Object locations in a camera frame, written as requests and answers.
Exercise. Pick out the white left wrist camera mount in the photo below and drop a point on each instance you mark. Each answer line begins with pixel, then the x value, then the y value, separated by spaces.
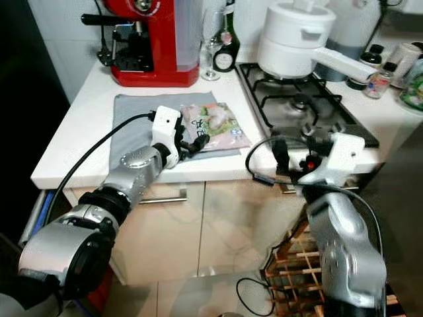
pixel 165 129

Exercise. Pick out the pink frozen food packet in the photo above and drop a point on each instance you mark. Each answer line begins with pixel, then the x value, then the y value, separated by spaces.
pixel 225 129

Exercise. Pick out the dark green liqueur bottle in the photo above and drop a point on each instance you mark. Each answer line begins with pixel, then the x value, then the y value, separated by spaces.
pixel 225 59

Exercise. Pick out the wooden slatted rack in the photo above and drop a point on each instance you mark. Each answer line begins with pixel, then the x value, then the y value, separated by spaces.
pixel 291 271

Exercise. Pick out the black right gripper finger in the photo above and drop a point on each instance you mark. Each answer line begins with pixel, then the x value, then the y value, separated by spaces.
pixel 327 145
pixel 283 158

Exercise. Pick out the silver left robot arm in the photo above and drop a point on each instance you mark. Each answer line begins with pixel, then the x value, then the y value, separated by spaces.
pixel 66 257

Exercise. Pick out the white mug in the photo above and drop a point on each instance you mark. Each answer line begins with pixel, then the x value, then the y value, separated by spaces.
pixel 406 63

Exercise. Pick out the green packet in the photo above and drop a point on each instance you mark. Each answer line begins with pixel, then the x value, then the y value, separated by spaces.
pixel 413 92

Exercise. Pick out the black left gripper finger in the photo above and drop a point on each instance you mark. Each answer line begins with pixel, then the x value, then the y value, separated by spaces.
pixel 198 139
pixel 197 150

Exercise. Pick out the red coffee machine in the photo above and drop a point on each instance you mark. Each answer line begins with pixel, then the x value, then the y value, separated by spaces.
pixel 162 39

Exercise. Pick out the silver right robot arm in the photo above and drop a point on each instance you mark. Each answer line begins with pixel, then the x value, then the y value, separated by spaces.
pixel 347 251

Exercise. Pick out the small glass spice jar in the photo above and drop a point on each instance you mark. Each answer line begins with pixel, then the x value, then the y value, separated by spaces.
pixel 380 84

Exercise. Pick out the blue box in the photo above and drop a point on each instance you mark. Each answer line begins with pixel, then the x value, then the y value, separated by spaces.
pixel 33 224

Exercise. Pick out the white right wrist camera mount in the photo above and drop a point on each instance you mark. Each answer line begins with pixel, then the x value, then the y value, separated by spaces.
pixel 347 158

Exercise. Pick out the clear wine glass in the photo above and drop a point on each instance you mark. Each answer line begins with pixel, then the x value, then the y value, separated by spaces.
pixel 210 56

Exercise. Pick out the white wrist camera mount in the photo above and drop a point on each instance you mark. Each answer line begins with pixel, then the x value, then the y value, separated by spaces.
pixel 347 158
pixel 165 129

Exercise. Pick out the steel gas hob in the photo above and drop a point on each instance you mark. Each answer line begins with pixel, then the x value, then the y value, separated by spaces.
pixel 284 109

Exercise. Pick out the grey cloth mat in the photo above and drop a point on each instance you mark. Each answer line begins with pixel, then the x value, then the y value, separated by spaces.
pixel 132 115

